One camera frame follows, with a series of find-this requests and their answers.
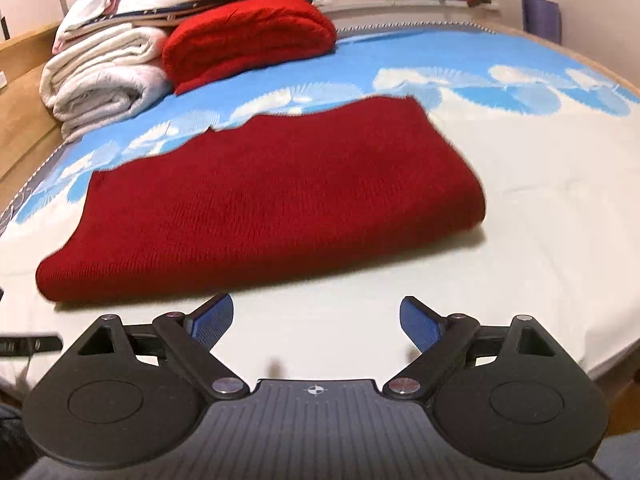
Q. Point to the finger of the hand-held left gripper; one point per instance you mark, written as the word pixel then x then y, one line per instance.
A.
pixel 30 345

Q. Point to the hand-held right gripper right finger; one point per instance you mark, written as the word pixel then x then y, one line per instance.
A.
pixel 421 322

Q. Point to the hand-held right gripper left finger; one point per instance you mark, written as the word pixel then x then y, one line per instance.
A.
pixel 212 321

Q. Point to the dark red knit sweater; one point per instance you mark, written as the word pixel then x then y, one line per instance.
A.
pixel 260 195

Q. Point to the blue and white bed sheet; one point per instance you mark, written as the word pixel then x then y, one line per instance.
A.
pixel 525 185

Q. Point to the white folded quilt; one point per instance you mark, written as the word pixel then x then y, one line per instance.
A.
pixel 110 102

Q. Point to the bright red folded blanket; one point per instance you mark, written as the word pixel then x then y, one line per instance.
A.
pixel 250 35

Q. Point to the cream folded blanket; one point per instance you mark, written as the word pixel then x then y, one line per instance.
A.
pixel 100 55

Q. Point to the white windowsill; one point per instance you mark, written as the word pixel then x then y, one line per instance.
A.
pixel 400 7

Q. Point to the navy dotted folded cloth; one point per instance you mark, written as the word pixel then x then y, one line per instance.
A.
pixel 200 5

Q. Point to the pink and white cloth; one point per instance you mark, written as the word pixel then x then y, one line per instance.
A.
pixel 90 5

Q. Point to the wooden bed frame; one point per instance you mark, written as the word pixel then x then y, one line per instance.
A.
pixel 20 90

